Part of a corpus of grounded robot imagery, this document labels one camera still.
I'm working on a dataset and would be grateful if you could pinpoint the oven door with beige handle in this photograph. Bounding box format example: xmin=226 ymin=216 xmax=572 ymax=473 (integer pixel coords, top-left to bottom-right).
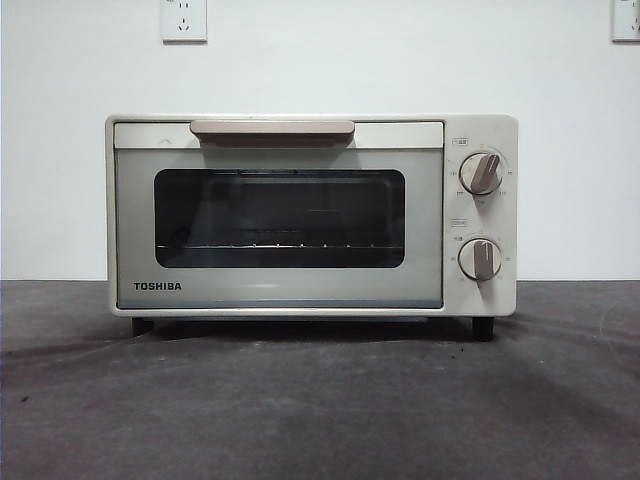
xmin=113 ymin=118 xmax=446 ymax=310

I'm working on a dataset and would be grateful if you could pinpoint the cream Toshiba toaster oven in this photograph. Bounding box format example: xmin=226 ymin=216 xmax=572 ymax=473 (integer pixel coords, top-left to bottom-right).
xmin=104 ymin=112 xmax=519 ymax=344

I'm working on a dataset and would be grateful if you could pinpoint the cream beige timer knob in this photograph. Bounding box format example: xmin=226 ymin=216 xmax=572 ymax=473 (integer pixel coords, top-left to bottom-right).
xmin=458 ymin=237 xmax=504 ymax=281

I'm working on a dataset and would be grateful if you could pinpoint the cream beige temperature knob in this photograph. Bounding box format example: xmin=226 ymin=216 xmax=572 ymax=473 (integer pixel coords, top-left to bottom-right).
xmin=458 ymin=152 xmax=505 ymax=196

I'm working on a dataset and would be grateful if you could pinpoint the metal wire oven rack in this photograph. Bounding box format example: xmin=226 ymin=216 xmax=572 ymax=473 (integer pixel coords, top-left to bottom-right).
xmin=155 ymin=228 xmax=404 ymax=252

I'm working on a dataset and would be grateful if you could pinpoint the white wall socket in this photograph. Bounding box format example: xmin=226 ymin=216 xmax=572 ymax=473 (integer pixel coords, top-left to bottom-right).
xmin=611 ymin=0 xmax=640 ymax=44
xmin=160 ymin=0 xmax=208 ymax=44

